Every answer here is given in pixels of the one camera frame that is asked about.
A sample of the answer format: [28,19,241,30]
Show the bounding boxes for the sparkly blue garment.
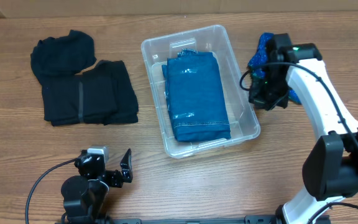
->
[248,32,301,105]

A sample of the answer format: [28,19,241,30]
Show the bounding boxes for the black pants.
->
[42,60,139,126]

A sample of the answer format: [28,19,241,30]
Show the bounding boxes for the blue denim jeans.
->
[162,49,231,142]

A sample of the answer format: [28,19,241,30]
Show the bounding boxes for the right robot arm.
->
[247,40,358,223]

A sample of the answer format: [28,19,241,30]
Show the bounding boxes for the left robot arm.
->
[61,146,133,223]

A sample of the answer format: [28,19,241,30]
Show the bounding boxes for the clear plastic storage bin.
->
[141,25,260,159]

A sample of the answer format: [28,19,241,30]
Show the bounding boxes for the black folded shirt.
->
[30,30,96,85]

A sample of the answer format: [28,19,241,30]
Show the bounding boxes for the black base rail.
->
[54,213,331,224]

